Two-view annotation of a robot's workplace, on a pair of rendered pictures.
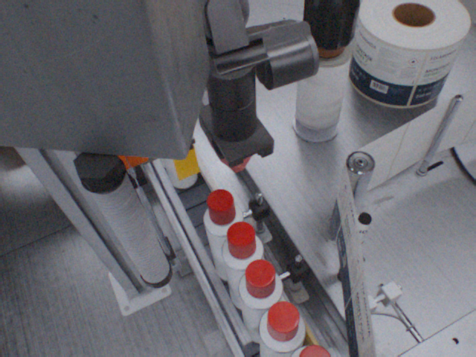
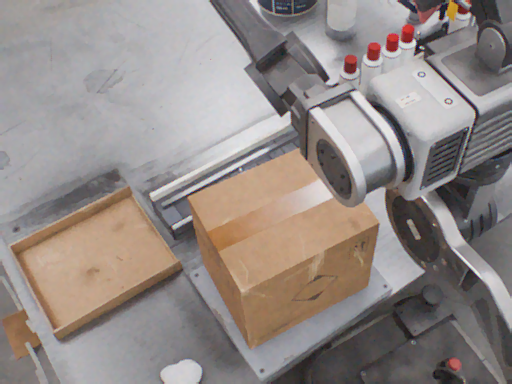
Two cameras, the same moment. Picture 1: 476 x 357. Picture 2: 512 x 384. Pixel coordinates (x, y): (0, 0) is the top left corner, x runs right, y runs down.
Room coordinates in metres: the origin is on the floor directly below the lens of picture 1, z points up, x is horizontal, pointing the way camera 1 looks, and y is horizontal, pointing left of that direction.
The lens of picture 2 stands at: (1.03, 1.26, 2.16)
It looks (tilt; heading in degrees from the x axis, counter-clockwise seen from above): 53 degrees down; 254
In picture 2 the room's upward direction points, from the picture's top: 2 degrees clockwise
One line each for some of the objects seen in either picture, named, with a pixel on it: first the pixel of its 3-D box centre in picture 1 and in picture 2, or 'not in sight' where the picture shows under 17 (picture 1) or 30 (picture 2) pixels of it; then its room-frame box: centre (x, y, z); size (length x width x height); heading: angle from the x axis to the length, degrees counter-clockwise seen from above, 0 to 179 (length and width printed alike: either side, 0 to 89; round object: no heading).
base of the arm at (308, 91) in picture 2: not in sight; (316, 108); (0.85, 0.63, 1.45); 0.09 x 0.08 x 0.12; 17
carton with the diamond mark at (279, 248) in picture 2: not in sight; (284, 244); (0.90, 0.58, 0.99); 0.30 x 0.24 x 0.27; 16
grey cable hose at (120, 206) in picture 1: (134, 230); not in sight; (0.19, 0.10, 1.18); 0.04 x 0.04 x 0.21
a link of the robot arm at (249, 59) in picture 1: (235, 76); not in sight; (0.37, -0.01, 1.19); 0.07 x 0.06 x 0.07; 107
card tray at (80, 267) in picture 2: not in sight; (95, 257); (1.31, 0.42, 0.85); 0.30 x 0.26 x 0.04; 21
